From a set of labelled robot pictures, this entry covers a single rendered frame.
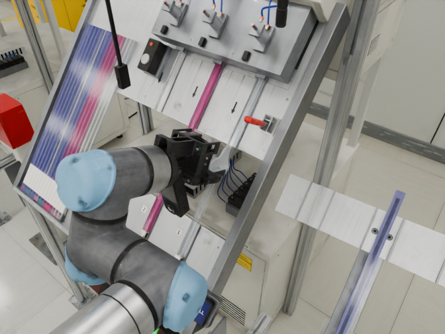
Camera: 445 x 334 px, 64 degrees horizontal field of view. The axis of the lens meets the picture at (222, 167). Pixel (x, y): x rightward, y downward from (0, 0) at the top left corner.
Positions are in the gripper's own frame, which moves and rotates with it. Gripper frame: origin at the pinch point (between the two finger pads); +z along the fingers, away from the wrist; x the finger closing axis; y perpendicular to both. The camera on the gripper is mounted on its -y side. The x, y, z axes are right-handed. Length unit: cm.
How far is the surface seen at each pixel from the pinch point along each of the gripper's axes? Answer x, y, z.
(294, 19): -4.1, 30.8, 3.2
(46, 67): 132, -11, 42
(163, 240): 5.8, -20.5, -4.5
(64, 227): 33.2, -30.9, -9.5
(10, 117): 90, -22, 5
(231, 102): 4.4, 12.3, 4.4
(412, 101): -11, 24, 183
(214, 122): 6.3, 7.0, 3.0
